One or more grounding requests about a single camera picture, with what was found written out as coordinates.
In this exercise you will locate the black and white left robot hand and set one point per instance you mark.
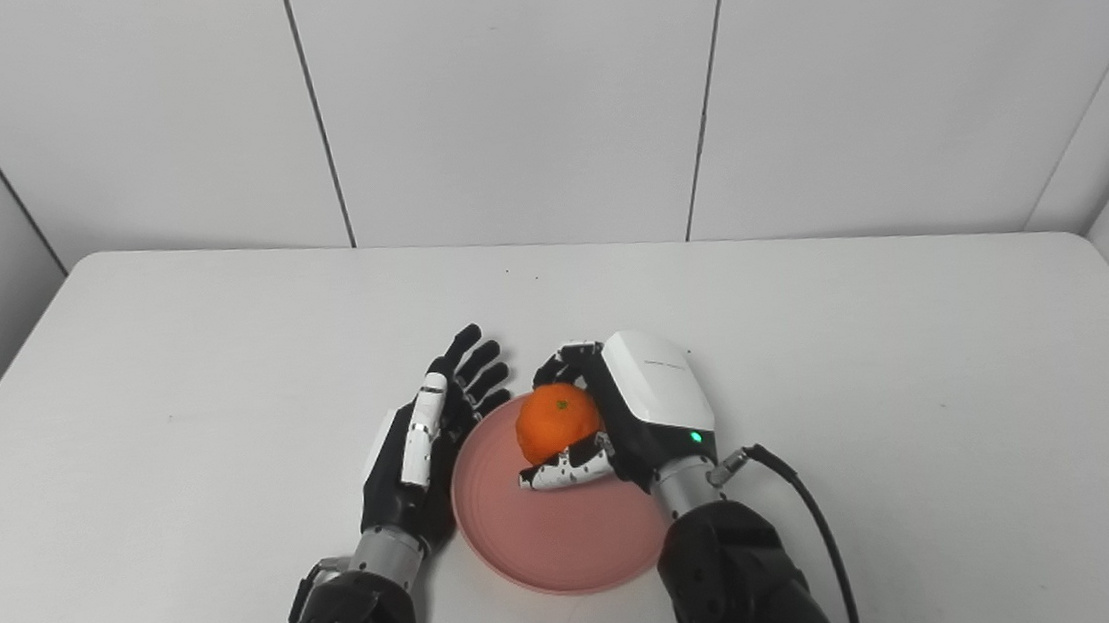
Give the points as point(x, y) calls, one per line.
point(389, 487)

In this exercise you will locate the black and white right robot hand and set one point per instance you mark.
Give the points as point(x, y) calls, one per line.
point(662, 387)

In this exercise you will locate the orange fruit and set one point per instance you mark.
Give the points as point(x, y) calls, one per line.
point(556, 422)

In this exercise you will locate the pink round plate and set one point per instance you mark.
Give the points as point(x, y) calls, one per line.
point(564, 536)

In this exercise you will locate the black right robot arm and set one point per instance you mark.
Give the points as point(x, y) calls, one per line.
point(738, 576)

